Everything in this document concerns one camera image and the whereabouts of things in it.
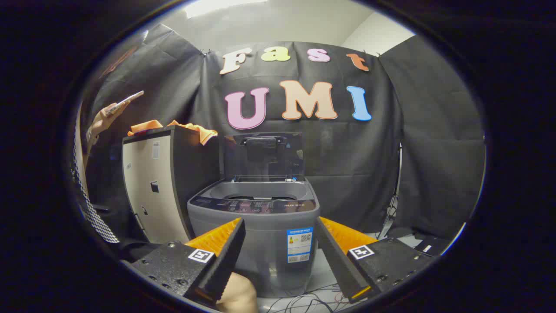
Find orange garment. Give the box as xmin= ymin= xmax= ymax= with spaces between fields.
xmin=127 ymin=120 xmax=218 ymax=146

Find grey washing machine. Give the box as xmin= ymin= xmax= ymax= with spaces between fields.
xmin=187 ymin=178 xmax=321 ymax=298

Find floor cables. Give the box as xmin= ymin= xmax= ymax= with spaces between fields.
xmin=265 ymin=285 xmax=352 ymax=313

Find black backdrop cloth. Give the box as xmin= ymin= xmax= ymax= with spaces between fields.
xmin=85 ymin=24 xmax=486 ymax=244

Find metal light stand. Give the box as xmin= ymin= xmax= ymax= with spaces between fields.
xmin=377 ymin=143 xmax=404 ymax=240

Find dark cabinet with beige door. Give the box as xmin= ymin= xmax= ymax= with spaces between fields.
xmin=122 ymin=125 xmax=221 ymax=244

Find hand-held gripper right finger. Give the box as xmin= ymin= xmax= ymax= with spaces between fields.
xmin=316 ymin=216 xmax=435 ymax=304

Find dark glass washing machine lid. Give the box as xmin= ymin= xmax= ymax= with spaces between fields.
xmin=223 ymin=132 xmax=304 ymax=182

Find smartphone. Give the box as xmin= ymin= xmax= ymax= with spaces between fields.
xmin=104 ymin=90 xmax=145 ymax=117

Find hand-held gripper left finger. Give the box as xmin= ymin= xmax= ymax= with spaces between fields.
xmin=129 ymin=217 xmax=246 ymax=306

